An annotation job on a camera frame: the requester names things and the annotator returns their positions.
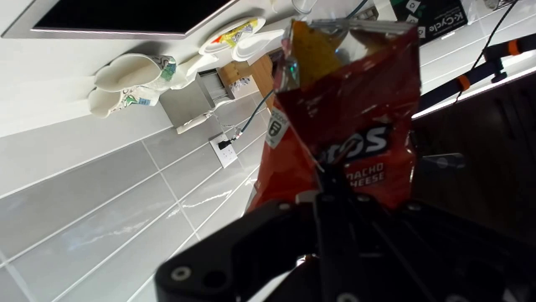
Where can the small white dish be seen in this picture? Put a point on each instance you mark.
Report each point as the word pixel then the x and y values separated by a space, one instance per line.
pixel 257 47

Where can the small clear plastic container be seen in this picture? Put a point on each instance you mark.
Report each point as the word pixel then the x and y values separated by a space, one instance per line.
pixel 304 5

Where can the black K-Cycle box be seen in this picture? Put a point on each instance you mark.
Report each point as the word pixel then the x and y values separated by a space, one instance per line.
pixel 433 17

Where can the orange Doritos chip packet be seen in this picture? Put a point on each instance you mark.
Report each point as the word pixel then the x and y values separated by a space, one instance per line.
pixel 357 94

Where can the small plate with colourful food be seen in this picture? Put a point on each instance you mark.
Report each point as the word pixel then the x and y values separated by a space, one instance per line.
pixel 232 35

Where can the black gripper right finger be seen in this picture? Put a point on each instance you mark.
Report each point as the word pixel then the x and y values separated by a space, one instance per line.
pixel 374 220

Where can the small brown cardboard box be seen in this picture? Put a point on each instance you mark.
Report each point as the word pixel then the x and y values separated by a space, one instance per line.
pixel 245 76

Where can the white wall outlet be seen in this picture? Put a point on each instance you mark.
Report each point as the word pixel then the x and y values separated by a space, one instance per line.
pixel 227 151

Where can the black rod with orange bands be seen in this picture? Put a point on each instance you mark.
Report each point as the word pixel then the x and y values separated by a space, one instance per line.
pixel 480 69

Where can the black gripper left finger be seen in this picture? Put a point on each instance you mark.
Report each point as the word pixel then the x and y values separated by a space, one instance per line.
pixel 302 218

